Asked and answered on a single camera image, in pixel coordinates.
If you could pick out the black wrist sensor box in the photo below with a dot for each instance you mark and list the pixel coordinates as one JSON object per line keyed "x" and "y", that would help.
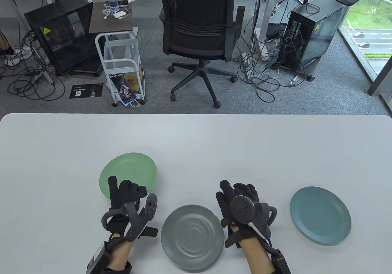
{"x": 96, "y": 257}
{"x": 281, "y": 261}

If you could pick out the grey plate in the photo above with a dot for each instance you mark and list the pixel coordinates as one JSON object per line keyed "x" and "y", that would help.
{"x": 193, "y": 237}

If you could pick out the black computer tower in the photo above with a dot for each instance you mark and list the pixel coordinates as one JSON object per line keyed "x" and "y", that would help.
{"x": 318, "y": 35}

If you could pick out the black glass-panel cabinet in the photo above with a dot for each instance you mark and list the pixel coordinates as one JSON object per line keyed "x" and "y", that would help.
{"x": 61, "y": 41}

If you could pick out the black office chair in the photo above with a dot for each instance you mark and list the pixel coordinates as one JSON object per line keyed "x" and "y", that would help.
{"x": 199, "y": 16}

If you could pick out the white rolling cart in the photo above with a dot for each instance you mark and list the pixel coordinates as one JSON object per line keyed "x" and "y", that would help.
{"x": 119, "y": 61}

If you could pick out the person's left hand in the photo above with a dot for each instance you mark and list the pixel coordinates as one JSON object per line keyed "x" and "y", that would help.
{"x": 128, "y": 191}

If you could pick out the person's right forearm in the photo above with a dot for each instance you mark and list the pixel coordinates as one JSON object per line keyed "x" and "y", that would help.
{"x": 258, "y": 255}

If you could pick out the teal plate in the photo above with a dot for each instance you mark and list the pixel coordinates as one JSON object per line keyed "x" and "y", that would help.
{"x": 320, "y": 215}

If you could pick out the person's right hand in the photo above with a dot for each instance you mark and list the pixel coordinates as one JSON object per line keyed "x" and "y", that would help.
{"x": 245, "y": 189}

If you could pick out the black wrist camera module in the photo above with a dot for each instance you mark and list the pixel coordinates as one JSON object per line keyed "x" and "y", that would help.
{"x": 150, "y": 232}

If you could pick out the person's left forearm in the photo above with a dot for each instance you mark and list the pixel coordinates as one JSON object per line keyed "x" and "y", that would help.
{"x": 119, "y": 255}

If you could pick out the black floor box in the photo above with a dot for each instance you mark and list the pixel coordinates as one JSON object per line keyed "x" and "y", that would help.
{"x": 275, "y": 30}

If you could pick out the black printed flyer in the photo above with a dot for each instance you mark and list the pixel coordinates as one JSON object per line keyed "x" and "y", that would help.
{"x": 85, "y": 91}

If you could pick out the black smartphone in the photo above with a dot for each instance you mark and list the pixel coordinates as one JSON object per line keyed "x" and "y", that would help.
{"x": 123, "y": 2}

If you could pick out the grey white handheld controller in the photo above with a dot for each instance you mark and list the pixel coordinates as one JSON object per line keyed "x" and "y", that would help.
{"x": 242, "y": 208}
{"x": 150, "y": 206}

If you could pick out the blue printed bag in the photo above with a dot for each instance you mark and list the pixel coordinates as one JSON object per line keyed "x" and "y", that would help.
{"x": 122, "y": 90}

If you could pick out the brown side table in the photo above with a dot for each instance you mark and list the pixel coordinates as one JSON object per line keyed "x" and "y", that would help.
{"x": 110, "y": 24}

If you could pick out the grey window frame post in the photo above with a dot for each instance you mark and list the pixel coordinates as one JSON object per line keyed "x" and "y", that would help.
{"x": 381, "y": 82}

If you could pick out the green plate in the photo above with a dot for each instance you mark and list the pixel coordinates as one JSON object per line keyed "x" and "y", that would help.
{"x": 131, "y": 168}

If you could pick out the grey power strip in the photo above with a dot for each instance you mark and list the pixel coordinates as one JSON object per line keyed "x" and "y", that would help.
{"x": 48, "y": 77}

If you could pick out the brown paper bag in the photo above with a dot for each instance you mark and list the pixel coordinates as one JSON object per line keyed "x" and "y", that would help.
{"x": 134, "y": 81}

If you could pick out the white power bank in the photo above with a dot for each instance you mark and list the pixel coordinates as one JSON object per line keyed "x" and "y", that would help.
{"x": 119, "y": 14}

